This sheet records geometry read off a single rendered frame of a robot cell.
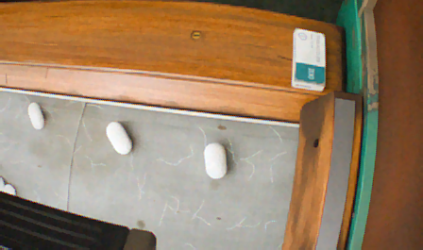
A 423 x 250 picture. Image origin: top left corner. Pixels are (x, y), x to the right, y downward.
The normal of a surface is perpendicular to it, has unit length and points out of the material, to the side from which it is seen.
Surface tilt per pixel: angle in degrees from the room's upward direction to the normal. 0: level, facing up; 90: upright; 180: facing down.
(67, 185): 0
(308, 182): 67
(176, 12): 0
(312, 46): 0
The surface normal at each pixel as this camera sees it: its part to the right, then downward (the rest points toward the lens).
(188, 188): 0.03, -0.31
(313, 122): -0.90, -0.22
